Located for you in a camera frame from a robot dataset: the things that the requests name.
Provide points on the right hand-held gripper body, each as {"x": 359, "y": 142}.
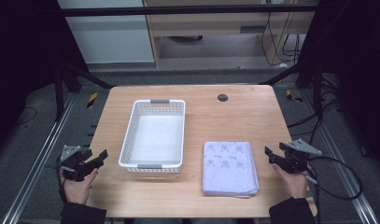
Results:
{"x": 298, "y": 161}

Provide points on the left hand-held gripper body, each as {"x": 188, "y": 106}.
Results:
{"x": 73, "y": 163}

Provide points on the person's right hand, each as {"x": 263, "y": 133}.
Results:
{"x": 295, "y": 185}

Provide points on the person's left hand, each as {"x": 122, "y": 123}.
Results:
{"x": 78, "y": 189}

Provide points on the folded white patterned towel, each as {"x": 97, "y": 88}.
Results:
{"x": 229, "y": 171}

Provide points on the yellow black tape strip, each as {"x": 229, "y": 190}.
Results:
{"x": 92, "y": 99}
{"x": 292, "y": 96}

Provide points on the white perforated plastic basket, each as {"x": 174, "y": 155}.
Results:
{"x": 156, "y": 137}

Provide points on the black metal stand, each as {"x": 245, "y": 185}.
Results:
{"x": 58, "y": 93}
{"x": 316, "y": 90}

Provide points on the black curtain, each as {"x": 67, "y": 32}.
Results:
{"x": 358, "y": 62}
{"x": 22, "y": 62}

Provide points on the white cabinet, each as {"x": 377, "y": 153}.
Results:
{"x": 109, "y": 40}

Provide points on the light wooden desk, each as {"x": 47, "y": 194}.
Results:
{"x": 209, "y": 23}

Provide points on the aluminium floor rail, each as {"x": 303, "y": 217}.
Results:
{"x": 343, "y": 165}
{"x": 38, "y": 158}

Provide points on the black horizontal frame bar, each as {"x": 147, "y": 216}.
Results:
{"x": 178, "y": 10}

